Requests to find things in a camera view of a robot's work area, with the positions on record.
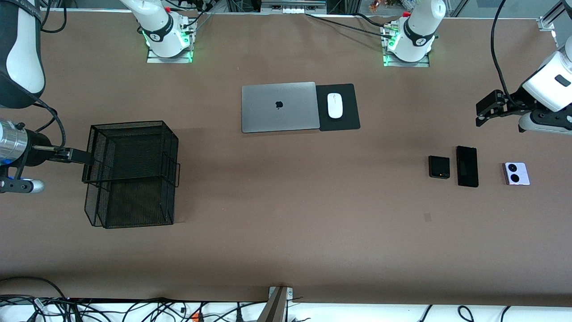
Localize silver closed laptop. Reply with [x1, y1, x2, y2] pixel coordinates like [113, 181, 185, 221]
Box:
[241, 81, 320, 134]

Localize short black table cable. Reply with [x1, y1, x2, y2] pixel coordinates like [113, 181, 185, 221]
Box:
[355, 13, 389, 28]

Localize aluminium frame profile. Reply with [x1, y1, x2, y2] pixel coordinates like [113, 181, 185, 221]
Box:
[538, 0, 572, 45]

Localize thin black cable bundle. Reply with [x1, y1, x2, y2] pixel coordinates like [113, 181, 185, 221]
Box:
[172, 0, 225, 28]

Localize grey power strip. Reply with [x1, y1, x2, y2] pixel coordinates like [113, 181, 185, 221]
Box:
[261, 0, 327, 13]

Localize lilac flip phone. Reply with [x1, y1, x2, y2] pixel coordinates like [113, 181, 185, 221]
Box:
[503, 162, 531, 186]

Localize black wire mesh organizer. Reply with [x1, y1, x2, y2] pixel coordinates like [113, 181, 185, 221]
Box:
[82, 120, 181, 229]

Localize small black flip phone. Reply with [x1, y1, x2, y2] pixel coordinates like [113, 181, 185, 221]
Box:
[428, 155, 451, 180]

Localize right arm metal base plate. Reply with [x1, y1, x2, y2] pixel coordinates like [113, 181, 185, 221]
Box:
[147, 45, 193, 64]

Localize tall black smartphone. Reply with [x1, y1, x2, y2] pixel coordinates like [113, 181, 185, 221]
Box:
[456, 145, 479, 188]

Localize black mouse pad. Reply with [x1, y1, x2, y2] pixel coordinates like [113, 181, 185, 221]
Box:
[315, 83, 361, 132]

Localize long black table cable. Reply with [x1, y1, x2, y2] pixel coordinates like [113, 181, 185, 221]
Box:
[305, 13, 394, 38]

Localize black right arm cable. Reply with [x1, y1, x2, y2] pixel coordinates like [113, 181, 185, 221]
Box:
[34, 0, 67, 150]

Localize tangled black floor cables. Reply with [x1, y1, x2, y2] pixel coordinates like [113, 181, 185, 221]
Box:
[0, 294, 269, 322]

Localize black looping floor cable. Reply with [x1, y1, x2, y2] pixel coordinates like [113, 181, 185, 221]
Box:
[0, 276, 67, 309]

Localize aluminium camera mount pole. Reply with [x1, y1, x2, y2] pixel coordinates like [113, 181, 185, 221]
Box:
[257, 286, 294, 322]

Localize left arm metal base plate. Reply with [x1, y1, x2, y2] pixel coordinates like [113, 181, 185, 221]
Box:
[383, 51, 430, 68]

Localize white computer mouse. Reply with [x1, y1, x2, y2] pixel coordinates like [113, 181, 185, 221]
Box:
[327, 93, 344, 119]

